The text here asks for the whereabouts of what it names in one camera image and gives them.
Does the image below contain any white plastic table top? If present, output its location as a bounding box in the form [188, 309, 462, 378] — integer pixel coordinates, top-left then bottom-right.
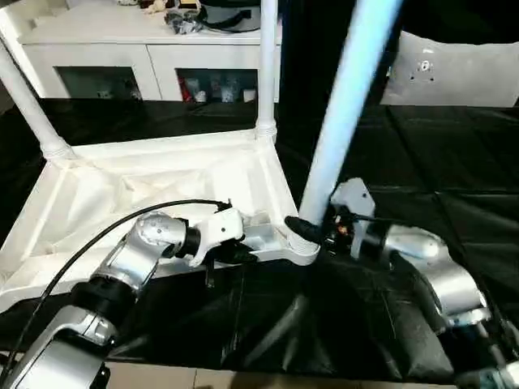
[0, 128, 322, 314]

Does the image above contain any black work mat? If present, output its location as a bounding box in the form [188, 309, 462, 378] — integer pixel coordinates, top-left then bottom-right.
[0, 97, 519, 383]

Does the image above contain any black sofa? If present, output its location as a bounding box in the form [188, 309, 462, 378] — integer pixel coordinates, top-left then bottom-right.
[280, 0, 519, 108]

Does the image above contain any grey cushion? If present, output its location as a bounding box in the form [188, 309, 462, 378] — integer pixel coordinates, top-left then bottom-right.
[380, 31, 519, 108]

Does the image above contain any white glass-door cabinet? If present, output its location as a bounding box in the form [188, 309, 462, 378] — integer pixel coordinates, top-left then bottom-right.
[0, 0, 283, 103]

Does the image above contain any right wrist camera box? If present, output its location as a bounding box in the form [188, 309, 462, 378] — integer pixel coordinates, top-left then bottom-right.
[328, 178, 377, 228]

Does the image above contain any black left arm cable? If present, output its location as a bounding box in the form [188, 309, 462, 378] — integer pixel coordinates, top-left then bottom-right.
[0, 199, 234, 389]

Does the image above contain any dark cabled device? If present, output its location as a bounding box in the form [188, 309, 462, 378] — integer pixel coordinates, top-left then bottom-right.
[142, 0, 283, 35]

